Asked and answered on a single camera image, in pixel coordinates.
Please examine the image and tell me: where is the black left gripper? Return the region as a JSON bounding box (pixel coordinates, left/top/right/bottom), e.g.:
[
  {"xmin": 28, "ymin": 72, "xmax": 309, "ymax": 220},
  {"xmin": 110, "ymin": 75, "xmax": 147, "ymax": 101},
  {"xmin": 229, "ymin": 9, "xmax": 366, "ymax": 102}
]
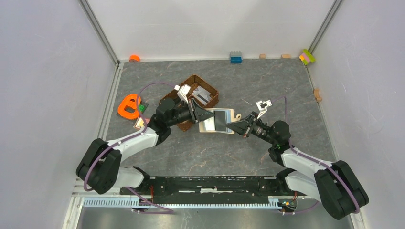
[{"xmin": 167, "ymin": 98, "xmax": 214, "ymax": 127}]

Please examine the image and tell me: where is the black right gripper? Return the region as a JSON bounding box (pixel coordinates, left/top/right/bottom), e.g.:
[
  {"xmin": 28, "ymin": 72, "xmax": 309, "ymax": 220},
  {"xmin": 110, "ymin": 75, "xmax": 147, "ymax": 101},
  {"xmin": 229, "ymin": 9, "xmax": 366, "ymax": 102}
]
[{"xmin": 225, "ymin": 111, "xmax": 277, "ymax": 146}]

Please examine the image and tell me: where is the dark grey credit card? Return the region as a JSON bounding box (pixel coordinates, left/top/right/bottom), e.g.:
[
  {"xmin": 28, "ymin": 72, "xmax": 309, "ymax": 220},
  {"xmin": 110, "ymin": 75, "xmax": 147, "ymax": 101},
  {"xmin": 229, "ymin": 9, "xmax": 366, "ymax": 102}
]
[{"xmin": 214, "ymin": 110, "xmax": 227, "ymax": 132}]

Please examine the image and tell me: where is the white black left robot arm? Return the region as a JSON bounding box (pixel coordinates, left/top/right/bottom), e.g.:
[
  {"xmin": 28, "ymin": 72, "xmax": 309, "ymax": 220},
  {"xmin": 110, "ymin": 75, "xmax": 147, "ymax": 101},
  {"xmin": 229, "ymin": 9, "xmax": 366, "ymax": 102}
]
[{"xmin": 75, "ymin": 99, "xmax": 214, "ymax": 195}]

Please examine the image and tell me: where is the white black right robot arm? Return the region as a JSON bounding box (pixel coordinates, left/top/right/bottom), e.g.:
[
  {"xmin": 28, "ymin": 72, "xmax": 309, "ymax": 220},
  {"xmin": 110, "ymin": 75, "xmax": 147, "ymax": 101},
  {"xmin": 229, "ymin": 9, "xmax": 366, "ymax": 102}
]
[{"xmin": 226, "ymin": 112, "xmax": 370, "ymax": 219}]

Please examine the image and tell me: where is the silver white card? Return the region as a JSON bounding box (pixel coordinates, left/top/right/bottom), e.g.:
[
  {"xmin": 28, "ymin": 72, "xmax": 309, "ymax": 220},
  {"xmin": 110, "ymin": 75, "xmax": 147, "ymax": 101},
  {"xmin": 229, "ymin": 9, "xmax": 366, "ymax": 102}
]
[{"xmin": 192, "ymin": 86, "xmax": 211, "ymax": 105}]

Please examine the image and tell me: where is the pink triangle picture card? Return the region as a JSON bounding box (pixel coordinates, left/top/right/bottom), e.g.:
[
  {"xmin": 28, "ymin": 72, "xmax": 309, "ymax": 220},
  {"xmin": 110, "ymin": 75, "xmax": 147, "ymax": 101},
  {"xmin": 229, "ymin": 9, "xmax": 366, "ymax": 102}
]
[{"xmin": 133, "ymin": 117, "xmax": 149, "ymax": 130}]

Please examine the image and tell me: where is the woven wicker divided basket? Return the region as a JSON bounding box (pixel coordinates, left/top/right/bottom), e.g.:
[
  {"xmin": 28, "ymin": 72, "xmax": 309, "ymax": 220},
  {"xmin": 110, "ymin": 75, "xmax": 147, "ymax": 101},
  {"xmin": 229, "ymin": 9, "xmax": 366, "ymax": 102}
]
[{"xmin": 160, "ymin": 74, "xmax": 219, "ymax": 132}]

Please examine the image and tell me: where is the small green brick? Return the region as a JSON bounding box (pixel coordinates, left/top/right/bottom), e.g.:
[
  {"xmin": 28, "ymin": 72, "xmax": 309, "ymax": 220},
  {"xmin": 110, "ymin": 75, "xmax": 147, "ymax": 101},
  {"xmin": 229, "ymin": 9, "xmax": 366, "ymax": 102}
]
[{"xmin": 138, "ymin": 103, "xmax": 149, "ymax": 113}]

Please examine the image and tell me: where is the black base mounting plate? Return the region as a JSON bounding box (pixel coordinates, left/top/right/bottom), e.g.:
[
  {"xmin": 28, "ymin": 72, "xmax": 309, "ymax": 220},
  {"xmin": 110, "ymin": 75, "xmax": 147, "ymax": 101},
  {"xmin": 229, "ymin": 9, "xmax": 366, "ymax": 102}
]
[{"xmin": 134, "ymin": 176, "xmax": 301, "ymax": 204}]

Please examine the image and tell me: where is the blue toy brick stack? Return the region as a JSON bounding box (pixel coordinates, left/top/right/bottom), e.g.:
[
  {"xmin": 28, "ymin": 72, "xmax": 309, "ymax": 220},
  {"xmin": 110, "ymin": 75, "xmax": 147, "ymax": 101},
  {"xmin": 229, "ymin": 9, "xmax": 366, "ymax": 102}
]
[{"xmin": 229, "ymin": 51, "xmax": 243, "ymax": 64}]

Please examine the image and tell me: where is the orange plastic letter toy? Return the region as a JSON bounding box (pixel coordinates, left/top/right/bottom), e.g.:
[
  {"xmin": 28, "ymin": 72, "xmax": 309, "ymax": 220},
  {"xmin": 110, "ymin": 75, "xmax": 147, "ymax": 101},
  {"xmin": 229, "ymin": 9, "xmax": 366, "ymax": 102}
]
[{"xmin": 117, "ymin": 94, "xmax": 141, "ymax": 120}]

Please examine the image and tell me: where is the small wooden block right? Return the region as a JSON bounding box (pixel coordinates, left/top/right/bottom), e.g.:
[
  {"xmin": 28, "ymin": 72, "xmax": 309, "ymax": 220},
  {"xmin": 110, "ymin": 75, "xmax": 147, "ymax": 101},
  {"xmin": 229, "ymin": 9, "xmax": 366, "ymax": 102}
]
[{"xmin": 281, "ymin": 54, "xmax": 291, "ymax": 59}]

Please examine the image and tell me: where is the curved wooden block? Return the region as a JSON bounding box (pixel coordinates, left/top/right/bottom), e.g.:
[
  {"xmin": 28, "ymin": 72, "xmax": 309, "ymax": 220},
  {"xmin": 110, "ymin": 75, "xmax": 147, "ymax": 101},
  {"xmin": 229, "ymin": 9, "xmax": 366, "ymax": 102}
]
[{"xmin": 313, "ymin": 88, "xmax": 322, "ymax": 103}]

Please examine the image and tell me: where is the orange round cap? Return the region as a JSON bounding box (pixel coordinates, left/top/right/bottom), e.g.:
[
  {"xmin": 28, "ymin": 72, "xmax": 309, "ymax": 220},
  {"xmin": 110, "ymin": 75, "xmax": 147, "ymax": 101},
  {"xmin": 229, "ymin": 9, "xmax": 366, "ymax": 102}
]
[{"xmin": 128, "ymin": 55, "xmax": 140, "ymax": 62}]

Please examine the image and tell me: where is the green pink yellow brick stack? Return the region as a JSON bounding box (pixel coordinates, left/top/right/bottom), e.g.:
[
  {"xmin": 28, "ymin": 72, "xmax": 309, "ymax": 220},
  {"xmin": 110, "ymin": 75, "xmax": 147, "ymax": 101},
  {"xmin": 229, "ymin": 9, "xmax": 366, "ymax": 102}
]
[{"xmin": 299, "ymin": 49, "xmax": 316, "ymax": 65}]

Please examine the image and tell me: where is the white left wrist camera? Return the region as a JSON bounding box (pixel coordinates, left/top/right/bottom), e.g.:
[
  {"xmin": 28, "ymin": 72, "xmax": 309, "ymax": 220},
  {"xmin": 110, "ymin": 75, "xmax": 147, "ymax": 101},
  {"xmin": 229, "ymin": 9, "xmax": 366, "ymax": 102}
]
[{"xmin": 174, "ymin": 84, "xmax": 191, "ymax": 104}]

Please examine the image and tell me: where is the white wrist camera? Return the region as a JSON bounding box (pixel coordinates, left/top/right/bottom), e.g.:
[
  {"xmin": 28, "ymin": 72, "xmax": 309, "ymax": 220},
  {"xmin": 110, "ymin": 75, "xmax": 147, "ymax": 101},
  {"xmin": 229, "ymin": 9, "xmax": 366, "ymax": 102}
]
[
  {"xmin": 174, "ymin": 84, "xmax": 191, "ymax": 104},
  {"xmin": 256, "ymin": 100, "xmax": 272, "ymax": 119}
]

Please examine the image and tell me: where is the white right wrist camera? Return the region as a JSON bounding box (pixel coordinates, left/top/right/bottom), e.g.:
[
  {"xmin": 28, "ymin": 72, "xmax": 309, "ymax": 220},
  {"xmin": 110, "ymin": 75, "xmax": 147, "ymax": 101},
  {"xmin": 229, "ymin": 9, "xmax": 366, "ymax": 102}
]
[{"xmin": 256, "ymin": 100, "xmax": 272, "ymax": 119}]

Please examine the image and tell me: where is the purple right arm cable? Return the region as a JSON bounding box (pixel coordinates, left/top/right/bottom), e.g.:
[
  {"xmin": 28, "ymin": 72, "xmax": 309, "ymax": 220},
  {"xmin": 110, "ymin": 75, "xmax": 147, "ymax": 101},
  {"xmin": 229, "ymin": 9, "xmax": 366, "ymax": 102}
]
[{"xmin": 270, "ymin": 96, "xmax": 362, "ymax": 216}]

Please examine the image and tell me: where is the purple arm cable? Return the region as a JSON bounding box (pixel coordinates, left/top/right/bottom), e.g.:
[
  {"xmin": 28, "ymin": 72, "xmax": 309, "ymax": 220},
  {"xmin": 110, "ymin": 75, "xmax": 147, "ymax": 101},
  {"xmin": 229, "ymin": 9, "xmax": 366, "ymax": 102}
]
[
  {"xmin": 270, "ymin": 96, "xmax": 362, "ymax": 216},
  {"xmin": 83, "ymin": 82, "xmax": 177, "ymax": 215}
]

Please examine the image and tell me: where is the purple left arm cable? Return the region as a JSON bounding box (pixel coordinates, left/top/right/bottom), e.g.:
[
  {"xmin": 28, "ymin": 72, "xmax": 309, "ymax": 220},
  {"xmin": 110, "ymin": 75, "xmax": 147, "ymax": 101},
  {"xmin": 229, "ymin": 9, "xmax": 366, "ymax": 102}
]
[{"xmin": 83, "ymin": 82, "xmax": 177, "ymax": 215}]

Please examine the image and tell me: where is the aluminium frame rail right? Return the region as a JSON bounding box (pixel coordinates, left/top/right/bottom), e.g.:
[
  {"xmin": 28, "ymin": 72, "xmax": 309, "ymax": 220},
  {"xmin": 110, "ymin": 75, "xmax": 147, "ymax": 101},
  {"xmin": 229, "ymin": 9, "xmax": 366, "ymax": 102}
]
[{"xmin": 308, "ymin": 0, "xmax": 344, "ymax": 53}]

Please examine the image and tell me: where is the aluminium frame rail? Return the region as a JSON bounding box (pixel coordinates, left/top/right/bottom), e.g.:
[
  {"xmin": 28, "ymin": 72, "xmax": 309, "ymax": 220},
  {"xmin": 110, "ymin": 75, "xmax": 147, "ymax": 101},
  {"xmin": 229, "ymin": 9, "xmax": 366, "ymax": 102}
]
[
  {"xmin": 308, "ymin": 0, "xmax": 344, "ymax": 53},
  {"xmin": 78, "ymin": 0, "xmax": 120, "ymax": 66}
]

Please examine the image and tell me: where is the aluminium frame rail left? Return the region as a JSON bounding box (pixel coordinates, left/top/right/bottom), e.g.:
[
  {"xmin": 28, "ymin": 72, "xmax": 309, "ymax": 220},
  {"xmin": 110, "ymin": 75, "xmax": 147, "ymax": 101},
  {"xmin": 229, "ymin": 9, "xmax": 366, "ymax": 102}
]
[{"xmin": 78, "ymin": 0, "xmax": 120, "ymax": 66}]

